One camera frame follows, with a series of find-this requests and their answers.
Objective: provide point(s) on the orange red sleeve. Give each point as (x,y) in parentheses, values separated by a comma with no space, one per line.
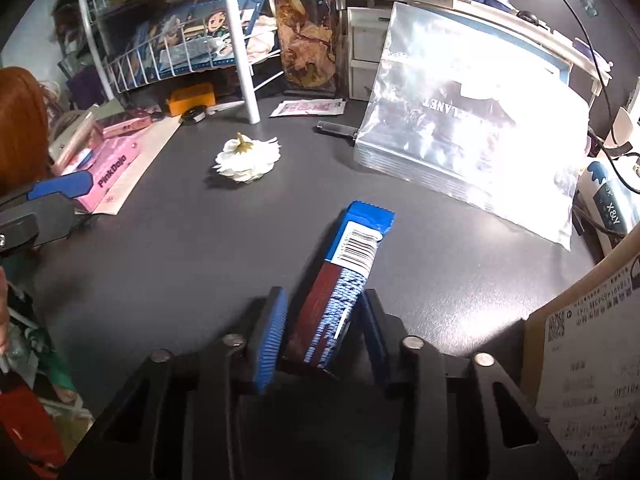
(23,130)

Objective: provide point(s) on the brown illustrated card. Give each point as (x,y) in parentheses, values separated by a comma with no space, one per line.
(307,33)

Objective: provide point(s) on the pink patterned box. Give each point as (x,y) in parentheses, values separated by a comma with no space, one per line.
(106,162)

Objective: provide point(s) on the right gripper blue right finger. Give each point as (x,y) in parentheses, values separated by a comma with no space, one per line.
(382,334)

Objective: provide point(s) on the shiny plastic bag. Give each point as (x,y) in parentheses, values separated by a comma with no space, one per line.
(472,115)

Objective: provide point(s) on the blue snack bar wrapper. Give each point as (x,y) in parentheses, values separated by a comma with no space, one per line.
(325,315)

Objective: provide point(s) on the pink white packet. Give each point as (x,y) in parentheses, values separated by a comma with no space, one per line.
(315,107)

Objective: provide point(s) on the brown cardboard box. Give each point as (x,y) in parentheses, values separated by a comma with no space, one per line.
(581,366)

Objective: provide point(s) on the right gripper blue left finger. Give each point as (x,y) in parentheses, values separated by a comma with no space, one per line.
(266,340)

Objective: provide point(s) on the white artificial flower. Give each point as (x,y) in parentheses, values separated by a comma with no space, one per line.
(245,160)

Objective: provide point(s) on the anime picture box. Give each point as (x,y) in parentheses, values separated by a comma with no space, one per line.
(188,37)

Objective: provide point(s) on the white drawer unit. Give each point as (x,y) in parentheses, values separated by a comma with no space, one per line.
(366,33)

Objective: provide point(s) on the black pen tool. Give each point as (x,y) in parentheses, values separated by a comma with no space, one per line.
(333,129)

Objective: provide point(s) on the orange toy car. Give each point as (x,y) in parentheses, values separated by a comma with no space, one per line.
(182,100)

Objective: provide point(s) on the white wire shelf rack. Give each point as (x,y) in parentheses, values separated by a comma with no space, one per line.
(109,25)

